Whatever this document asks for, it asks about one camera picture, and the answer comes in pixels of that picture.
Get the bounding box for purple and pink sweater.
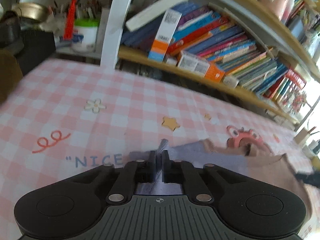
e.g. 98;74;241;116
137;139;313;221

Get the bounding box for beige pen holder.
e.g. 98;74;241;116
294;128;310;146

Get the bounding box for candy bouquet ornament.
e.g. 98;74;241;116
282;90;307;114

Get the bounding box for pink cartoon table mat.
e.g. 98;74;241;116
1;59;312;239

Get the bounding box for red dictionary books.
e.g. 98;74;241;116
262;68;307;103

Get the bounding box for white charger block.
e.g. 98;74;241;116
222;75;239;88

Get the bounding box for lying white orange box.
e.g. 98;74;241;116
177;51;225;82

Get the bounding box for upright white orange box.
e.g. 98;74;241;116
148;9;182;62

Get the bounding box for row of colourful books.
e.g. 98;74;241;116
120;2;289;95

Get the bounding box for white tub green lid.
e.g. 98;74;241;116
71;18;100;53

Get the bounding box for wooden bookshelf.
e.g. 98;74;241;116
96;0;319;124

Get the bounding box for red tassel ornament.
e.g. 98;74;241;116
63;0;77;41

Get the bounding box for brown garment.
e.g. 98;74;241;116
0;49;23;105

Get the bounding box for white leaning book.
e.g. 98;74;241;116
125;0;188;32

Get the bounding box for black leather shoe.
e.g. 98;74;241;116
0;10;24;55

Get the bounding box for brass bowl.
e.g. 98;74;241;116
11;2;50;23

